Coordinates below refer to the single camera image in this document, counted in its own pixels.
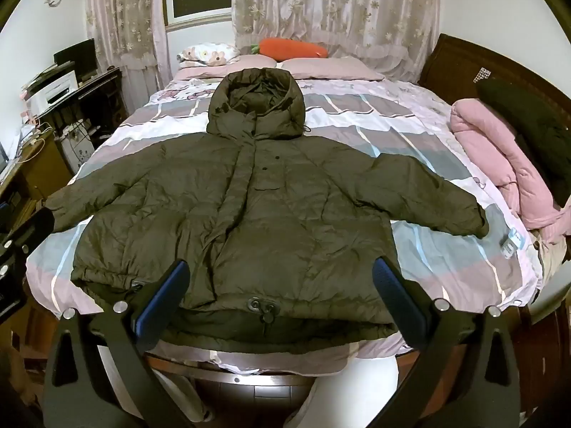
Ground folded pink quilt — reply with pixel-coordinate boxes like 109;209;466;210
449;98;568;231

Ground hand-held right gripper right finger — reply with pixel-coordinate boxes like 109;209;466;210
372;256;524;428

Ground blue white tag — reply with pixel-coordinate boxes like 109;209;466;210
500;227;528;256

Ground dark green cloth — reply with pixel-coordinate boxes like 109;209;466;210
476;78;571;209

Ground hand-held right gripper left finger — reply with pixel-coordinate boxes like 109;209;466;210
42;259;198;428

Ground pink pillow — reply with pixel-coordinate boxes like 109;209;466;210
281;56;385;82
176;55;278;81

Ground brown wooden desk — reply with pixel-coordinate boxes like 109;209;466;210
0;128;73;235

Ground olive green hooded puffer jacket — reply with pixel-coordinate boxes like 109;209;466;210
45;68;490;354

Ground white floral pillow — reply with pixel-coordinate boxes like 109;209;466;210
177;43;242;68

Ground orange carrot plush pillow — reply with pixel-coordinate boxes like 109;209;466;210
250;38;330;61

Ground brown wooden headboard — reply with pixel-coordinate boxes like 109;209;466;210
417;32;571;143

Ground wide floral lace curtain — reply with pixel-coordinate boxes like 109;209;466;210
232;0;442;83

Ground black desk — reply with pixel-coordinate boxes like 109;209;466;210
45;67;124;175

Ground black monitor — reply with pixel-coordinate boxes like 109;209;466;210
54;38;97;85

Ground white printer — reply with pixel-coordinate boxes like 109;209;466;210
26;71;77;115

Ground narrow floral lace curtain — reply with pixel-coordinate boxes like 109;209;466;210
84;0;174;117

